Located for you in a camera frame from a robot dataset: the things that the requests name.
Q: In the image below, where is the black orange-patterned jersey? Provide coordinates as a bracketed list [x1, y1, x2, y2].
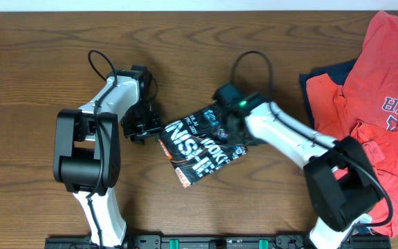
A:
[159, 104, 248, 188]

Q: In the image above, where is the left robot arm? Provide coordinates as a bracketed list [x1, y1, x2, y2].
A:
[45, 65, 161, 248]

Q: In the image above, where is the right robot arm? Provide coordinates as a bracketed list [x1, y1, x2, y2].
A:
[216, 94, 386, 248]

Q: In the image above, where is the navy blue garment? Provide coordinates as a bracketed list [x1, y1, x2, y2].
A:
[299, 59, 357, 129]

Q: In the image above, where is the red t-shirt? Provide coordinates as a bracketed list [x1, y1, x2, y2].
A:
[316, 11, 398, 237]

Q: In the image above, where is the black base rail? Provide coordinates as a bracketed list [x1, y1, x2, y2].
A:
[44, 234, 392, 249]

